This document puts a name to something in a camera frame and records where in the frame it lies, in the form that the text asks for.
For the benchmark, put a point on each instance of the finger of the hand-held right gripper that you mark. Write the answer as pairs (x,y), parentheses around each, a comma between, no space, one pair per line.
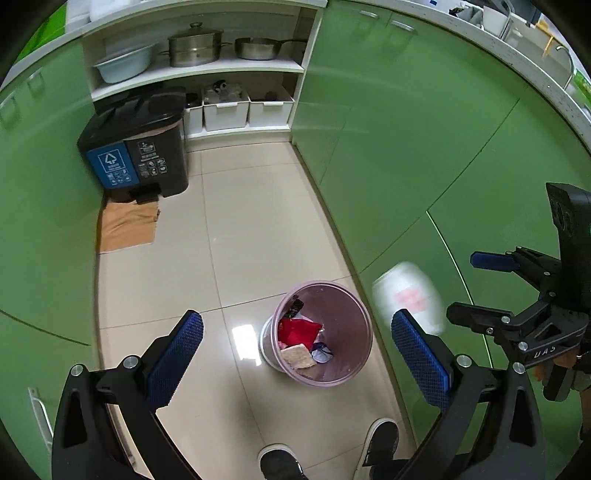
(494,261)
(475,316)

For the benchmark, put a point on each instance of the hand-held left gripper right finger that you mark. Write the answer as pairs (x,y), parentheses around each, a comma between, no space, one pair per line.
(420,360)

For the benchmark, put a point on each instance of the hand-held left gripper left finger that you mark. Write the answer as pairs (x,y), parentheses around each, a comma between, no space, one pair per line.
(175,360)

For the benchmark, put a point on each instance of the pink translucent trash bin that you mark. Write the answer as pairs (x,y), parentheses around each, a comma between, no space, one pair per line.
(344,332)

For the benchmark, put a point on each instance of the dry instant noodle block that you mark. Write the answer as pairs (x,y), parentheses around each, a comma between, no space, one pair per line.
(299,357)

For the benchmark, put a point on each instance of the red bag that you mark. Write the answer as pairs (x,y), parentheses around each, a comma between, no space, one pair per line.
(300,331)

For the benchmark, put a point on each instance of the person's right hand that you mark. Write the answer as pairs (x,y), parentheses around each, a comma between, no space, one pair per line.
(539,374)

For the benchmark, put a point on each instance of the person's right black shoe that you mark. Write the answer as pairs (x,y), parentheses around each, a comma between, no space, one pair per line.
(381,443)

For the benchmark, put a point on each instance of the person's black shoe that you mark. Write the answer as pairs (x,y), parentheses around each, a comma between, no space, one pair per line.
(279,464)
(381,443)

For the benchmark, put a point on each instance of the green kitchen cabinet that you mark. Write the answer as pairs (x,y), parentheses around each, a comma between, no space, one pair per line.
(46,230)
(392,161)

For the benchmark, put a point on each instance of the brown cardboard sheet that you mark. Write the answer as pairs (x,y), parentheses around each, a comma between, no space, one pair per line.
(127,226)

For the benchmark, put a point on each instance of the person's left black shoe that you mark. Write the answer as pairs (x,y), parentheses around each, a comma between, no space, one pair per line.
(279,464)

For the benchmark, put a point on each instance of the steel faucet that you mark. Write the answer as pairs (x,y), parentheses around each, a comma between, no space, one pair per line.
(567,64)

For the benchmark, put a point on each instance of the black two-compartment pedal bin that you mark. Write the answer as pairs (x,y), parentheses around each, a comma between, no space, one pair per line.
(152,152)

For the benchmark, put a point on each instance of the white countertop container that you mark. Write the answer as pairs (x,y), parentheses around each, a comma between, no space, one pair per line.
(494,21)

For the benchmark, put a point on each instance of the white storage box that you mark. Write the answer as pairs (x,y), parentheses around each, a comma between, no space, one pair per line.
(226,115)
(194,120)
(270,110)

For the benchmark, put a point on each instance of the white shelf unit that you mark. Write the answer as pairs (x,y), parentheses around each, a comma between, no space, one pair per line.
(198,70)

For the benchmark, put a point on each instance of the light blue basin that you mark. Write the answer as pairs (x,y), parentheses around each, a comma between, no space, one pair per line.
(122,64)

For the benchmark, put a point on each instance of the steel steamer pot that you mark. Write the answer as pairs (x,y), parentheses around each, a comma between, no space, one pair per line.
(194,46)

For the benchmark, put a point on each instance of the steel frying pan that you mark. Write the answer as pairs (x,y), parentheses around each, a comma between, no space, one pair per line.
(256,48)

